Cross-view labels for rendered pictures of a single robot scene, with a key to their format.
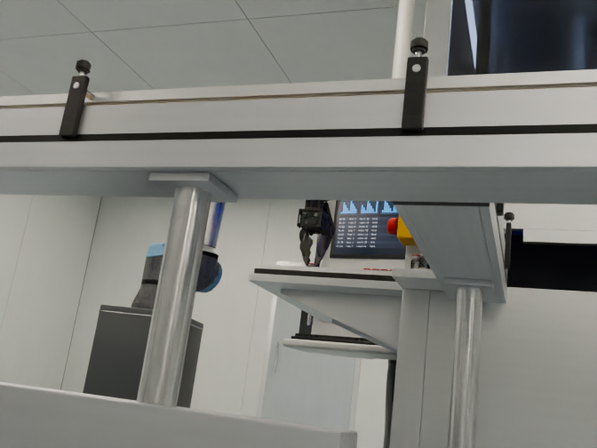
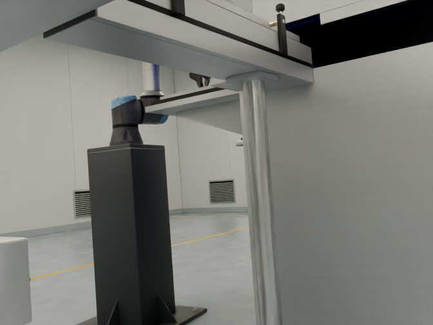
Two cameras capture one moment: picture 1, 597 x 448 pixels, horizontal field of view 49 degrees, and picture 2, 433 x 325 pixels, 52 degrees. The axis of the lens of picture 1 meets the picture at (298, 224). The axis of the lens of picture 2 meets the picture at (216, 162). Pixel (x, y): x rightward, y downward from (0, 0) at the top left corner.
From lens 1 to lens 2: 0.61 m
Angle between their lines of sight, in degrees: 21
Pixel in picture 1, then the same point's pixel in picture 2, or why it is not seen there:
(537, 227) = (330, 8)
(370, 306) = (232, 109)
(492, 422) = (315, 182)
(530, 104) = not seen: outside the picture
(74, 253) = not seen: hidden behind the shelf
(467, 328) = (250, 115)
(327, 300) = (204, 113)
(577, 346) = (373, 105)
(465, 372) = (254, 151)
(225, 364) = not seen: hidden behind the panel
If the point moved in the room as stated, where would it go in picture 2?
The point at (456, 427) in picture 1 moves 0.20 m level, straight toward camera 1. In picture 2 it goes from (252, 196) to (204, 204)
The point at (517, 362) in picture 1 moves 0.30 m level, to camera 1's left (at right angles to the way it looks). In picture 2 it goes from (328, 129) to (214, 140)
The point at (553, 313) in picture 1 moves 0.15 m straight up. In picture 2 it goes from (351, 81) to (346, 20)
